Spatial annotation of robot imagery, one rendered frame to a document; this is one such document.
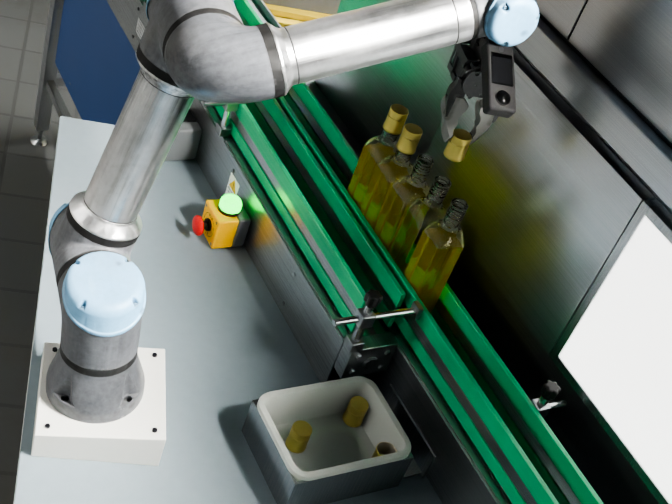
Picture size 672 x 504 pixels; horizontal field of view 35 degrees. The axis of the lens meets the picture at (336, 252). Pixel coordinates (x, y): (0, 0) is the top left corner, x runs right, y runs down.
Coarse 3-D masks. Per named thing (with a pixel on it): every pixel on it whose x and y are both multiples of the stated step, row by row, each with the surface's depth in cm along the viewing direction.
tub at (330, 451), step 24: (312, 384) 177; (336, 384) 178; (360, 384) 181; (264, 408) 170; (288, 408) 176; (312, 408) 179; (336, 408) 182; (384, 408) 178; (288, 432) 177; (312, 432) 178; (336, 432) 180; (360, 432) 182; (384, 432) 178; (288, 456) 164; (312, 456) 175; (336, 456) 176; (360, 456) 178; (384, 456) 170
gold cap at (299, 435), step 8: (296, 424) 173; (304, 424) 173; (296, 432) 172; (304, 432) 172; (288, 440) 174; (296, 440) 172; (304, 440) 172; (288, 448) 174; (296, 448) 173; (304, 448) 174
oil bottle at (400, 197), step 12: (396, 180) 186; (408, 180) 184; (396, 192) 186; (408, 192) 183; (420, 192) 184; (384, 204) 189; (396, 204) 186; (408, 204) 184; (384, 216) 190; (396, 216) 186; (384, 228) 190; (396, 228) 187; (384, 240) 190
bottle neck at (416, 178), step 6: (420, 156) 182; (426, 156) 183; (420, 162) 181; (426, 162) 181; (432, 162) 182; (414, 168) 183; (420, 168) 182; (426, 168) 181; (414, 174) 183; (420, 174) 182; (426, 174) 183; (414, 180) 183; (420, 180) 183
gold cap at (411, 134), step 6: (408, 126) 184; (414, 126) 185; (402, 132) 184; (408, 132) 183; (414, 132) 183; (420, 132) 184; (402, 138) 184; (408, 138) 184; (414, 138) 183; (396, 144) 187; (402, 144) 185; (408, 144) 184; (414, 144) 184; (402, 150) 185; (408, 150) 185; (414, 150) 186
